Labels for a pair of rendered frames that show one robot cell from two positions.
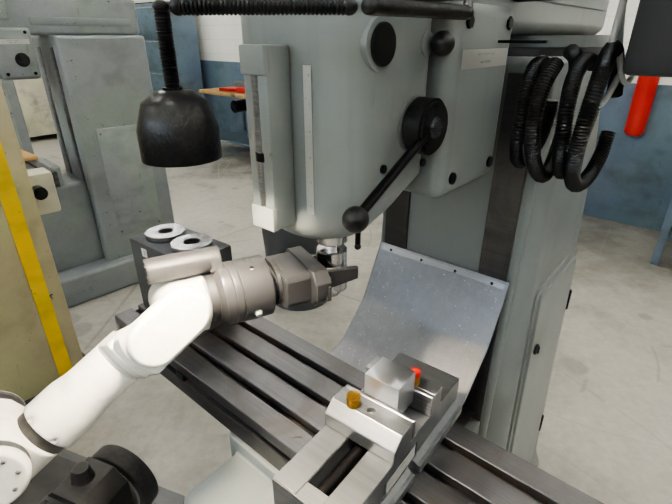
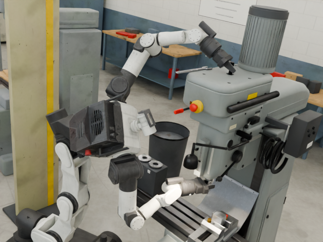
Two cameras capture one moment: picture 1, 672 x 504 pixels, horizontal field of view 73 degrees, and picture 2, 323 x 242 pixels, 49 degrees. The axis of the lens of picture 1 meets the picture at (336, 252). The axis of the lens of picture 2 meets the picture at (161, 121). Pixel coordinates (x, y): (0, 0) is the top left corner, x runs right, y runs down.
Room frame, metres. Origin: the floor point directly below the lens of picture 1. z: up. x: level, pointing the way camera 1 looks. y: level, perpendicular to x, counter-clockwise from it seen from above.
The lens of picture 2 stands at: (-1.12, 0.29, 2.35)
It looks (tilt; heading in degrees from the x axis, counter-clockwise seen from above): 24 degrees down; 1
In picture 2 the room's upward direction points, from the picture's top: 7 degrees clockwise
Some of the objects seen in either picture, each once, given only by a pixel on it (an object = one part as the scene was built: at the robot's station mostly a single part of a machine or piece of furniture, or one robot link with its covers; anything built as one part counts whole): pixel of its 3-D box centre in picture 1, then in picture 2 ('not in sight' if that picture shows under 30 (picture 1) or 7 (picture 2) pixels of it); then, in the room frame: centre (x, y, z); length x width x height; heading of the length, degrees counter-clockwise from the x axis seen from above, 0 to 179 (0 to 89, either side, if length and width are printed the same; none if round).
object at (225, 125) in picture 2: not in sight; (227, 111); (0.66, -0.02, 1.68); 0.34 x 0.24 x 0.10; 140
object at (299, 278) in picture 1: (276, 282); (193, 187); (0.58, 0.09, 1.23); 0.13 x 0.12 x 0.10; 28
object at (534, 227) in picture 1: (470, 331); (247, 207); (1.09, -0.39, 0.78); 0.50 x 0.46 x 1.56; 140
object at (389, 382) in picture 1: (389, 387); (218, 218); (0.55, -0.08, 1.06); 0.06 x 0.05 x 0.06; 53
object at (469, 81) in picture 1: (410, 96); (234, 139); (0.77, -0.12, 1.47); 0.24 x 0.19 x 0.26; 50
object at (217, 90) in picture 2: not in sight; (228, 88); (0.64, 0.00, 1.81); 0.47 x 0.26 x 0.16; 140
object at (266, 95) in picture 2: not in sight; (254, 101); (0.56, -0.13, 1.79); 0.45 x 0.04 x 0.04; 140
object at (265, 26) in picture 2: not in sight; (262, 39); (0.81, -0.16, 2.05); 0.20 x 0.20 x 0.32
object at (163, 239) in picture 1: (184, 274); (148, 173); (0.95, 0.36, 1.05); 0.22 x 0.12 x 0.20; 52
